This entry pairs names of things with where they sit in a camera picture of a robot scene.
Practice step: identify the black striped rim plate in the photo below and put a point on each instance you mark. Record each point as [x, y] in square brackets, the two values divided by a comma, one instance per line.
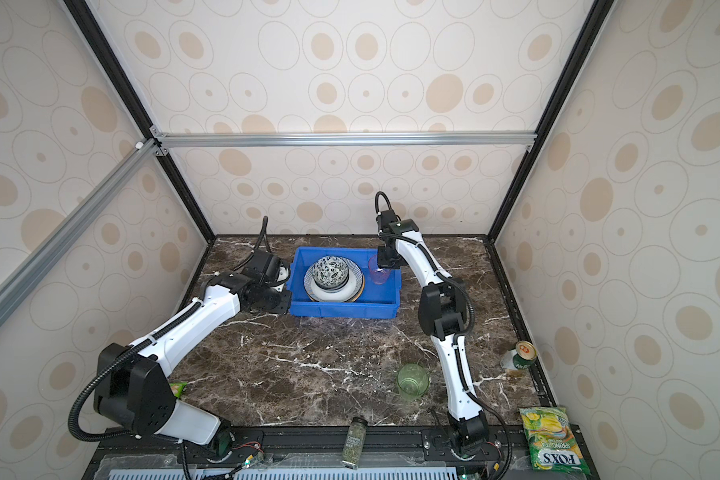
[349, 293]

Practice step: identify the leaf pattern ceramic bowl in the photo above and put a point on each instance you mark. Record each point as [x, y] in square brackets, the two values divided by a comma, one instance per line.
[330, 272]

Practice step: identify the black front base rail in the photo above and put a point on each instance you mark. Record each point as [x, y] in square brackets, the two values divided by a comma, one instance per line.
[388, 452]

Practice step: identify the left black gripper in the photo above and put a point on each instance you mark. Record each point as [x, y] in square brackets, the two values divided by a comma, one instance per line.
[284, 308]

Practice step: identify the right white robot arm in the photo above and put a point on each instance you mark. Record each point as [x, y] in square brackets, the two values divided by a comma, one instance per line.
[446, 314]

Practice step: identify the green Fox's candy bag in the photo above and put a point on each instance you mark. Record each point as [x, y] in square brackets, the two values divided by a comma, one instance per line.
[551, 442]

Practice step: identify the pink glass cup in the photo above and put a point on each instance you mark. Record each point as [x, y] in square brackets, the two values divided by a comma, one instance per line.
[377, 274]

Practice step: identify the left aluminium rail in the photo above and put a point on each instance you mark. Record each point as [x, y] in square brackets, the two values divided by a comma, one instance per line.
[17, 286]

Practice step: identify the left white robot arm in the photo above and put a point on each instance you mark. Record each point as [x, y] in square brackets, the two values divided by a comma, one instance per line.
[130, 394]

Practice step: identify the blue plastic bin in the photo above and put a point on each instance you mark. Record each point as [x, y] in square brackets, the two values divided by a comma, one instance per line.
[375, 302]

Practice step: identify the small round tin can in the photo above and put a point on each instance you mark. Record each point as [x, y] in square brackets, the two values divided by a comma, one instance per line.
[520, 358]

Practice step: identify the herb spice jar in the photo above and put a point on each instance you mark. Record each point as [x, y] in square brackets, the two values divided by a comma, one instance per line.
[354, 443]

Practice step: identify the back aluminium rail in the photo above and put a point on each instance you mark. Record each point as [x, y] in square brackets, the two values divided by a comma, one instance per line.
[346, 139]

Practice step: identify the green glass cup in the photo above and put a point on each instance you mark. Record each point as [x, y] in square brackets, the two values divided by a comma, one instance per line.
[412, 381]

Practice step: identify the aluminium rail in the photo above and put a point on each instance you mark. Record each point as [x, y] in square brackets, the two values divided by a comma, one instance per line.
[346, 139]
[17, 286]

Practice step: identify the small green snack packet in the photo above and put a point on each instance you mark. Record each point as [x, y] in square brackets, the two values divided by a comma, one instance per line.
[178, 388]

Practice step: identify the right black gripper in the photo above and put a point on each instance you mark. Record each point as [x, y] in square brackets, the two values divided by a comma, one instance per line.
[383, 261]

